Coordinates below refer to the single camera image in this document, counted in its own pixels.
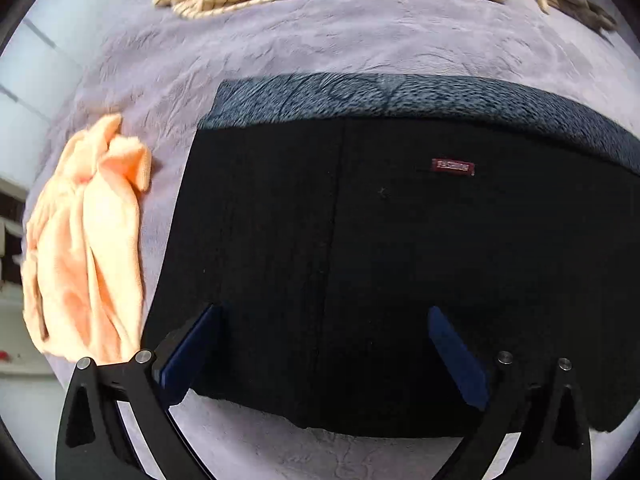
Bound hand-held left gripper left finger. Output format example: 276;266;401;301
56;303;223;480

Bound grey-brown garment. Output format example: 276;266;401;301
545;0;618;31

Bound white shelf unit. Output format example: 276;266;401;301
0;172;56;376

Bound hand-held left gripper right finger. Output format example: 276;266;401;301
427;305;593;480

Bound lilac embossed blanket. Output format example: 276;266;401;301
20;0;640;480

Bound black pants with blue-grey lining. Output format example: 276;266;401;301
141;72;640;438

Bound orange cloth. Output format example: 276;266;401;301
21;113;153;365

